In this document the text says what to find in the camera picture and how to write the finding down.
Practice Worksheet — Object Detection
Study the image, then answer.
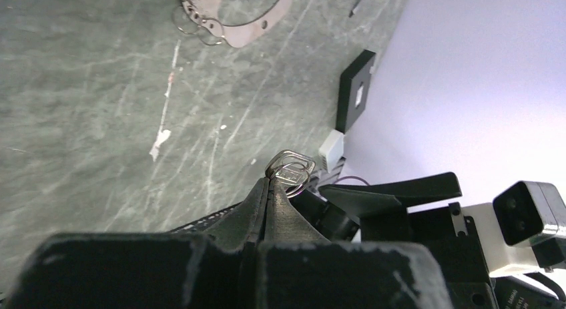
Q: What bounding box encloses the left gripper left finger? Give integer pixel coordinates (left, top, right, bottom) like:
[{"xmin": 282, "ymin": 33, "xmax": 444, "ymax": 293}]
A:
[{"xmin": 194, "ymin": 178, "xmax": 270, "ymax": 254}]

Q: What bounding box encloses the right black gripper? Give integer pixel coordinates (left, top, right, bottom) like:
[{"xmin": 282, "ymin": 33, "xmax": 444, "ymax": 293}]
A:
[{"xmin": 292, "ymin": 172, "xmax": 498, "ymax": 308}]

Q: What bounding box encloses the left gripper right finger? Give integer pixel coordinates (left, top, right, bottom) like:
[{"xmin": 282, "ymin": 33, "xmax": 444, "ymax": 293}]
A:
[{"xmin": 264, "ymin": 180, "xmax": 329, "ymax": 244}]

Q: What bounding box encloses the black box right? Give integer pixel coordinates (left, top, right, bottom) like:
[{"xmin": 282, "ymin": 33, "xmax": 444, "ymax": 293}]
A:
[{"xmin": 335, "ymin": 49, "xmax": 376, "ymax": 134}]

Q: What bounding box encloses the orange black screwdriver right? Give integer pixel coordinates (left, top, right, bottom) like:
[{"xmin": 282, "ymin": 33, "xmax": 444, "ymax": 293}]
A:
[{"xmin": 348, "ymin": 0, "xmax": 362, "ymax": 18}]

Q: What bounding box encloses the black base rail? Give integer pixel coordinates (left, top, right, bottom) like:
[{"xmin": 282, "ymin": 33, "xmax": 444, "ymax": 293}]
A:
[{"xmin": 169, "ymin": 203, "xmax": 240, "ymax": 234}]

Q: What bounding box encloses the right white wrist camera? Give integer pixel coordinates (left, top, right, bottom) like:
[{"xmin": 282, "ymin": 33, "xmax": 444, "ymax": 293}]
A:
[{"xmin": 463, "ymin": 181, "xmax": 565, "ymax": 278}]

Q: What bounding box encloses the large metal key ring plate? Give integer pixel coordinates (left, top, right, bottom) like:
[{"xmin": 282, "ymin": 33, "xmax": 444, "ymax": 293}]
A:
[{"xmin": 171, "ymin": 0, "xmax": 294, "ymax": 49}]

